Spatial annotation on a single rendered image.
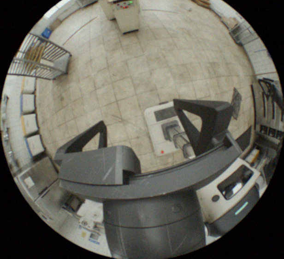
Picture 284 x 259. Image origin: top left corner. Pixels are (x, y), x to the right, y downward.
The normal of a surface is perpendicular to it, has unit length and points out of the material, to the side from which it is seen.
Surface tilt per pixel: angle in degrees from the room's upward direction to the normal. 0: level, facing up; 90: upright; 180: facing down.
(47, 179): 90
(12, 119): 90
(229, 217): 90
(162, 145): 0
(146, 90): 0
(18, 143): 90
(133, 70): 0
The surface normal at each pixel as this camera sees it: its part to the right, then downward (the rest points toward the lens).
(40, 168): 0.96, -0.28
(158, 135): -0.04, 0.12
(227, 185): -0.29, -0.95
